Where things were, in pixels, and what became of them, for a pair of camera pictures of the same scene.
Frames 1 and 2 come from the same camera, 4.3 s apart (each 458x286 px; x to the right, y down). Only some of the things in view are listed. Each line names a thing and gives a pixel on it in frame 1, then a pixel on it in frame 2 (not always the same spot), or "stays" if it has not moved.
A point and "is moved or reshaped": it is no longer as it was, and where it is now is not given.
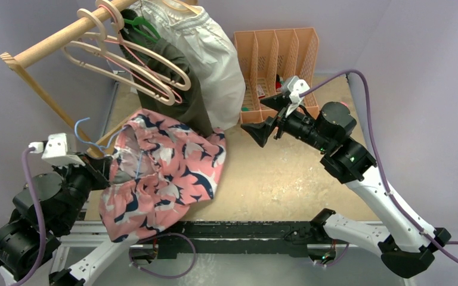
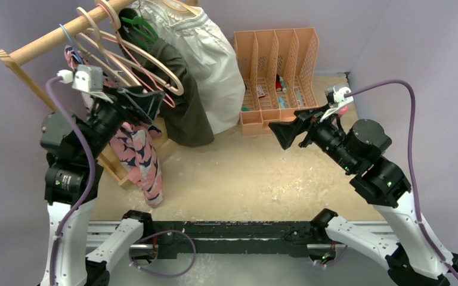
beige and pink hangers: x=101 y=31 → x=97 y=44
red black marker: x=278 y=83 stays
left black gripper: x=98 y=166 → x=147 y=102
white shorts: x=214 y=60 stays
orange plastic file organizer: x=269 y=58 stays
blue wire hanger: x=102 y=148 is moved or reshaped
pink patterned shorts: x=160 y=167 is moved or reshaped
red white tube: x=260 y=92 stays
